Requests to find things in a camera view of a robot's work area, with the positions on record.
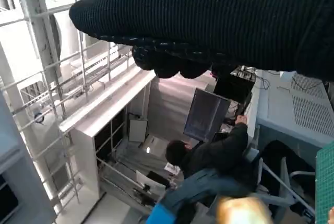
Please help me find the bare left robot hand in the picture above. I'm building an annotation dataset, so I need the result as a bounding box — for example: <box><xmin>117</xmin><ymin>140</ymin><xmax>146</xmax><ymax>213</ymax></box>
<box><xmin>145</xmin><ymin>199</ymin><xmax>183</xmax><ymax>224</ymax></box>

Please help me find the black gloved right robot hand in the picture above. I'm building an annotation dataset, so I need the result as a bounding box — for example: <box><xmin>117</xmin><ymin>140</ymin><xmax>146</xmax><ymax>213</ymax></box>
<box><xmin>69</xmin><ymin>0</ymin><xmax>334</xmax><ymax>82</ymax></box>

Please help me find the orange braided toy bread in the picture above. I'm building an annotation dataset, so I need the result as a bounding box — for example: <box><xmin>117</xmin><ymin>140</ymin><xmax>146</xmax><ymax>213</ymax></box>
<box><xmin>216</xmin><ymin>196</ymin><xmax>274</xmax><ymax>224</ymax></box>

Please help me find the white flat box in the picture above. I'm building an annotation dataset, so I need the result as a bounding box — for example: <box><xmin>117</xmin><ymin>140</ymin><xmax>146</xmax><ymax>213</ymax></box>
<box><xmin>139</xmin><ymin>135</ymin><xmax>168</xmax><ymax>156</ymax></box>

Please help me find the black equipment box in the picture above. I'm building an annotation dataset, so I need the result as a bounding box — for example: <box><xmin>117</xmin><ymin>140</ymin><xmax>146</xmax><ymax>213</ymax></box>
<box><xmin>213</xmin><ymin>65</ymin><xmax>255</xmax><ymax>104</ymax></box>

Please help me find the person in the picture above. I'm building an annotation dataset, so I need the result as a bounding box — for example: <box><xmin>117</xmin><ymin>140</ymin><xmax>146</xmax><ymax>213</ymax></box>
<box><xmin>155</xmin><ymin>115</ymin><xmax>260</xmax><ymax>210</ymax></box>

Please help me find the white framed board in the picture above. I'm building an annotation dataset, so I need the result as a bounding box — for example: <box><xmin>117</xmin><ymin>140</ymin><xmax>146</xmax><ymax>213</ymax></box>
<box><xmin>127</xmin><ymin>113</ymin><xmax>149</xmax><ymax>143</ymax></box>

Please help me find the dark grey screen monitor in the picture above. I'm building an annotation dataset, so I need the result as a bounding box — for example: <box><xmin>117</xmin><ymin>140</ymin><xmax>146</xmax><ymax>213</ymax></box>
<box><xmin>183</xmin><ymin>88</ymin><xmax>232</xmax><ymax>143</ymax></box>

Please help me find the white shelving unit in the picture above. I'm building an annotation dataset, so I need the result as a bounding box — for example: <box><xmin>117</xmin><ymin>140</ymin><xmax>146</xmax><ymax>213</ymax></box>
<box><xmin>59</xmin><ymin>103</ymin><xmax>128</xmax><ymax>204</ymax></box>

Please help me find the white perforated cabinet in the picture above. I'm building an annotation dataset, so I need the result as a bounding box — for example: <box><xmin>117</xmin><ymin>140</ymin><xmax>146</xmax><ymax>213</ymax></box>
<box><xmin>254</xmin><ymin>69</ymin><xmax>334</xmax><ymax>162</ymax></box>

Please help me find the green cutting mat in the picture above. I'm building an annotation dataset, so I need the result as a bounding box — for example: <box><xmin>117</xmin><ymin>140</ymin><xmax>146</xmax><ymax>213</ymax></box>
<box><xmin>315</xmin><ymin>142</ymin><xmax>334</xmax><ymax>224</ymax></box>

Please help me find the white metal scaffold frame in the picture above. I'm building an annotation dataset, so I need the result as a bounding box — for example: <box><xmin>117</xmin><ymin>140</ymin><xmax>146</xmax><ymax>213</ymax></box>
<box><xmin>0</xmin><ymin>0</ymin><xmax>157</xmax><ymax>209</ymax></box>

